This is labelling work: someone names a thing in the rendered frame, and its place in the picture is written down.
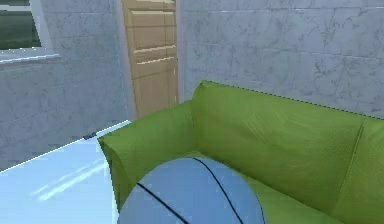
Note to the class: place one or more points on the white framed window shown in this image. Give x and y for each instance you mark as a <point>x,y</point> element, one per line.
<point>20,28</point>

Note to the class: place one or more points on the blue basketball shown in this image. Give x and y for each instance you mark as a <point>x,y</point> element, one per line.
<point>196,196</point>

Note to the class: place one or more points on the pale blue glossy table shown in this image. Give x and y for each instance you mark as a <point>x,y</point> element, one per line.
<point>56,186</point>

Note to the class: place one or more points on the green sofa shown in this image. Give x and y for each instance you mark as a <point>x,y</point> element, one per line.
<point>283,140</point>

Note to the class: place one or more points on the light wooden room door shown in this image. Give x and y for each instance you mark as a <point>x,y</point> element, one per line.
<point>153,56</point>

